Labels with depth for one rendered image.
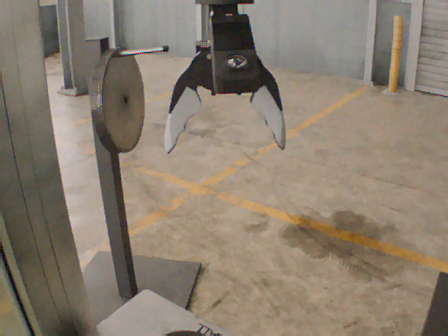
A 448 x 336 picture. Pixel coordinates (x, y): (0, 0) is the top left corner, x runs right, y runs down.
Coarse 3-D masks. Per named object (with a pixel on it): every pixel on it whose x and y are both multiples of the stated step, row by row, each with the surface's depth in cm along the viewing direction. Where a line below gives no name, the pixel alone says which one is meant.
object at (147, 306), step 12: (132, 300) 28; (144, 300) 28; (156, 300) 29; (120, 312) 27; (132, 312) 27; (144, 312) 27; (156, 312) 27; (168, 312) 27; (180, 312) 27; (108, 324) 26; (120, 324) 26; (132, 324) 26; (144, 324) 26; (156, 324) 26; (168, 324) 26; (180, 324) 26; (192, 324) 26; (204, 324) 26
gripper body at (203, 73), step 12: (204, 0) 42; (216, 0) 42; (228, 0) 42; (240, 0) 42; (252, 0) 44; (216, 12) 44; (228, 12) 44; (204, 48) 45; (204, 60) 45; (204, 72) 45; (204, 84) 46
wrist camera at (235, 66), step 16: (224, 16) 43; (240, 16) 43; (224, 32) 42; (240, 32) 41; (224, 48) 40; (240, 48) 40; (224, 64) 38; (240, 64) 38; (256, 64) 38; (224, 80) 37; (240, 80) 38; (256, 80) 38
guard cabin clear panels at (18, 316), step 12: (0, 264) 22; (0, 276) 22; (0, 288) 22; (0, 300) 22; (12, 300) 23; (0, 312) 22; (12, 312) 23; (0, 324) 22; (12, 324) 23; (24, 324) 24
